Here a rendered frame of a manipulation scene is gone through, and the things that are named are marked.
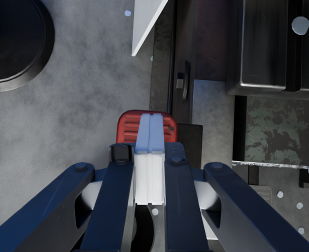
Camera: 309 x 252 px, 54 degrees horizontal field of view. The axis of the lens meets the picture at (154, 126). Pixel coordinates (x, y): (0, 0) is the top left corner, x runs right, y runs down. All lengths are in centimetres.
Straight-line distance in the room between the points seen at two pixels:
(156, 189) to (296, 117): 33
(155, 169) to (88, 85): 96
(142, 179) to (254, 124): 30
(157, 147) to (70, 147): 94
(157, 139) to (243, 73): 23
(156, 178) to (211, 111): 28
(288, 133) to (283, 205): 73
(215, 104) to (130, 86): 68
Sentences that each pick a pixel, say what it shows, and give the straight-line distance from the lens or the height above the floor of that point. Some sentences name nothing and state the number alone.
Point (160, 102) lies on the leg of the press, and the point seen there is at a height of 3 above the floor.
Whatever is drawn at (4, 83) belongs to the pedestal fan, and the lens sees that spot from 116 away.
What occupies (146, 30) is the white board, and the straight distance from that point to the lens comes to 89.
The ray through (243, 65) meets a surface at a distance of 38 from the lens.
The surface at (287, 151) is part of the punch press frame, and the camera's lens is 45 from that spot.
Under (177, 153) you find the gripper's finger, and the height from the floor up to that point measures 89.
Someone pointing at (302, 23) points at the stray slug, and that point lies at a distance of 43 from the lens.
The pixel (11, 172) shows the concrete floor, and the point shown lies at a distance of 115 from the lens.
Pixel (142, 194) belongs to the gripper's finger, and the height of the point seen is 90.
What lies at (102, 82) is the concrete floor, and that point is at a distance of 109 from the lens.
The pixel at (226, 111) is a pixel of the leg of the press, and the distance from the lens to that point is 43.
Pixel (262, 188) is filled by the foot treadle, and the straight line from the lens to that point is 96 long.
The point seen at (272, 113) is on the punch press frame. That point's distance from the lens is 45.
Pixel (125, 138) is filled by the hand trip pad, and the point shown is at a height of 76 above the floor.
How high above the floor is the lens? 105
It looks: 85 degrees down
